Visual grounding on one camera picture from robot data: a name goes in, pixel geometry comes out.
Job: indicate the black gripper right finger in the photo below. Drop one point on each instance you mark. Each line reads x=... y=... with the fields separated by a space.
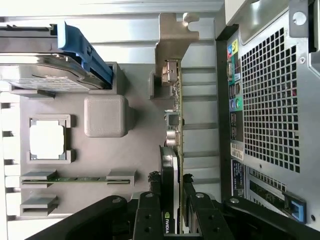
x=212 y=225

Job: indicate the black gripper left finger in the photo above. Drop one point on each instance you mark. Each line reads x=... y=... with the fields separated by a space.
x=100 y=215

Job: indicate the green RAM stick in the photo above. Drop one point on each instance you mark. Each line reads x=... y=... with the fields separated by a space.
x=80 y=179

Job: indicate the grey parts rack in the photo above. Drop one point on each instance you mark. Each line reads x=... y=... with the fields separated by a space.
x=105 y=155

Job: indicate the silver CPU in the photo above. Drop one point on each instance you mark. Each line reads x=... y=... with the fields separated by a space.
x=47 y=141

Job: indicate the black open PC case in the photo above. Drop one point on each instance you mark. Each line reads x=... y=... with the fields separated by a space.
x=270 y=100

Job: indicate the silver hard disk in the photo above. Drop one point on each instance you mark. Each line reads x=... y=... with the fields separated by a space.
x=50 y=75

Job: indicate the blue disk caddy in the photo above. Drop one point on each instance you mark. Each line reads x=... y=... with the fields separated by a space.
x=82 y=50

